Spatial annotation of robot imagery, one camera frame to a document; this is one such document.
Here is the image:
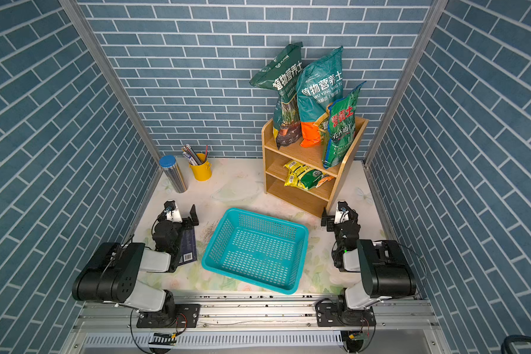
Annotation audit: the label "yellow green fertilizer bag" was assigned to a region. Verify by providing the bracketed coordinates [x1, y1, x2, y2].
[284, 160, 334, 190]

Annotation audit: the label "small green red-lettered soil bag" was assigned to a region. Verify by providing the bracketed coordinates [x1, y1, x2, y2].
[322, 81, 365, 169]

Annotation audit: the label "teal and orange soil bag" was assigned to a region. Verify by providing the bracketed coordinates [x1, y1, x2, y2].
[296, 46, 343, 148]

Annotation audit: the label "dark green soil bag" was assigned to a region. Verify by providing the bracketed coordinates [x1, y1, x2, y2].
[249, 42, 303, 148]

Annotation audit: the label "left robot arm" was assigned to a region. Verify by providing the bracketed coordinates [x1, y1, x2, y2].
[72, 201, 201, 333]

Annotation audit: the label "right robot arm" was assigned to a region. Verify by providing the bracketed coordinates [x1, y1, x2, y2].
[316, 209, 417, 327]

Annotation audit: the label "wooden three-tier shelf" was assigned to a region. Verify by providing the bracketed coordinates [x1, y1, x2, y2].
[261, 117, 369, 217]

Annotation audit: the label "dark blue book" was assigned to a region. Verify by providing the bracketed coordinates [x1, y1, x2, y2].
[178, 228, 198, 266]

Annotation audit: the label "yellow pen cup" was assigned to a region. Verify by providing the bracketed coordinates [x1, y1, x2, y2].
[189, 153, 212, 181]

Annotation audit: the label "shiny metal cylinder blue lid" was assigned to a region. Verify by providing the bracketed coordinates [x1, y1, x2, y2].
[159, 155, 187, 193]

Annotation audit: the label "pens in cup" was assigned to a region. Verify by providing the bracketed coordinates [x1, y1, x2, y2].
[181, 144, 209, 166]

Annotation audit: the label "teal plastic basket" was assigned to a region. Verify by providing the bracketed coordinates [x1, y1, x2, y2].
[201, 208, 309, 295]

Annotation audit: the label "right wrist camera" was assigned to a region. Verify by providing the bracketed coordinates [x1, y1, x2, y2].
[334, 201, 350, 224]

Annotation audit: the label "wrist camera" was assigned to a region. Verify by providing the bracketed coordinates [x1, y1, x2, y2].
[164, 201, 182, 223]
[334, 201, 350, 224]

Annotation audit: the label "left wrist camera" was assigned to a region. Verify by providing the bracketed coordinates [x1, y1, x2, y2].
[164, 201, 182, 223]

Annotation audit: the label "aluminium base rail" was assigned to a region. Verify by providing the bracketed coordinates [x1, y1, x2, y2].
[62, 291, 448, 353]

